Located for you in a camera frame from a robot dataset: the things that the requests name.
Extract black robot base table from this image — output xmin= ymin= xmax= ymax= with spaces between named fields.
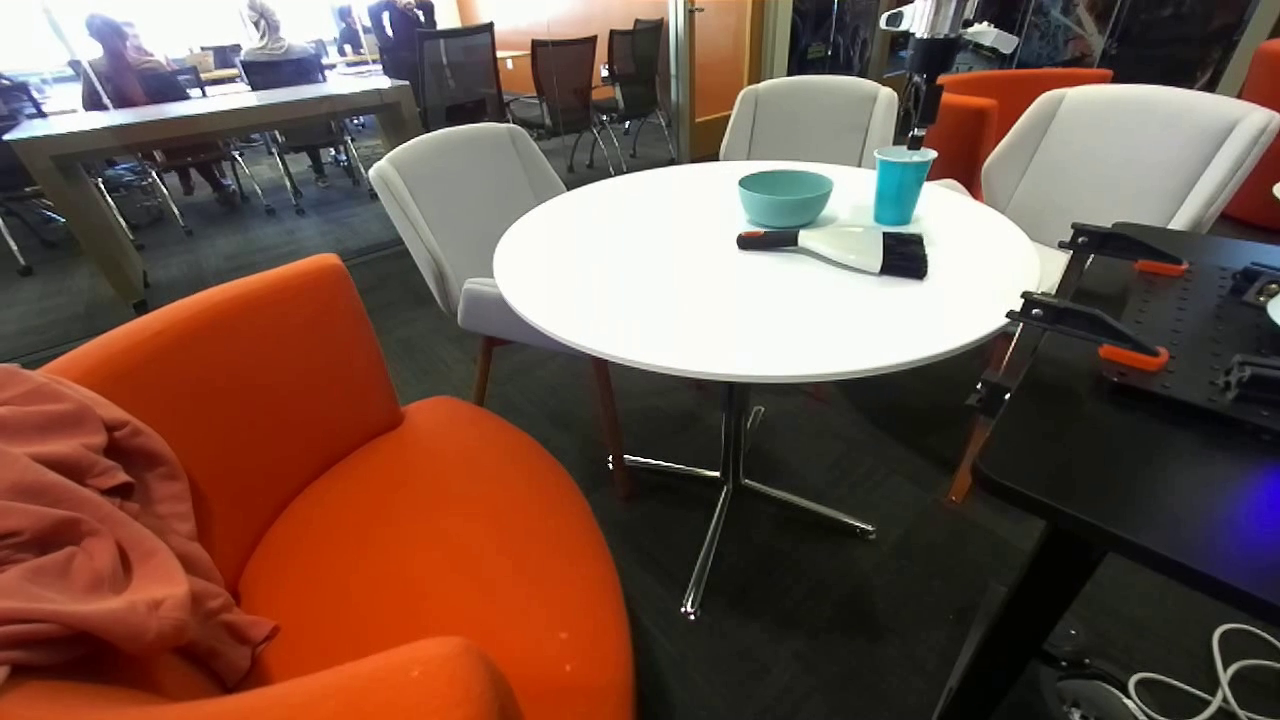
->
xmin=930 ymin=221 xmax=1280 ymax=720

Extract grey chair at right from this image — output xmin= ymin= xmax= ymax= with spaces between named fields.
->
xmin=720 ymin=78 xmax=899 ymax=168

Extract white brush black bristles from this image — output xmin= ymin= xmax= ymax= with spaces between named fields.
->
xmin=736 ymin=225 xmax=929 ymax=280

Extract salmon cloth on armchair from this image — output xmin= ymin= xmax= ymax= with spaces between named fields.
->
xmin=0 ymin=364 xmax=275 ymax=683

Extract orange black clamp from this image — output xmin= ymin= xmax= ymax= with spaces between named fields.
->
xmin=948 ymin=294 xmax=1170 ymax=502
xmin=1059 ymin=225 xmax=1188 ymax=280

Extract teal bowl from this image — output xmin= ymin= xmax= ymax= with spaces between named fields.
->
xmin=736 ymin=168 xmax=833 ymax=228

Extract white chair at left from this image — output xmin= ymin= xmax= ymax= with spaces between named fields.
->
xmin=979 ymin=85 xmax=1280 ymax=294

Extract round white table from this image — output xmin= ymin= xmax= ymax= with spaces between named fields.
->
xmin=486 ymin=156 xmax=1043 ymax=626

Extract seated person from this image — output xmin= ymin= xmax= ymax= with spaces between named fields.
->
xmin=78 ymin=12 xmax=189 ymax=113

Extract orange armchair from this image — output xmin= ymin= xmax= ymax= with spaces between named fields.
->
xmin=0 ymin=257 xmax=634 ymax=720
xmin=929 ymin=68 xmax=1113 ymax=194

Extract grey chair behind table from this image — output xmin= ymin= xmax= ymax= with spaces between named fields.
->
xmin=366 ymin=122 xmax=563 ymax=403

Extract blue plastic cup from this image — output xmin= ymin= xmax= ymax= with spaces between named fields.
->
xmin=871 ymin=147 xmax=934 ymax=228

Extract long wooden table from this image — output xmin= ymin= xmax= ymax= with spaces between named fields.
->
xmin=4 ymin=78 xmax=419 ymax=307

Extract white cables on floor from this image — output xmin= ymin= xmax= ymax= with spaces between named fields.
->
xmin=1053 ymin=621 xmax=1280 ymax=720

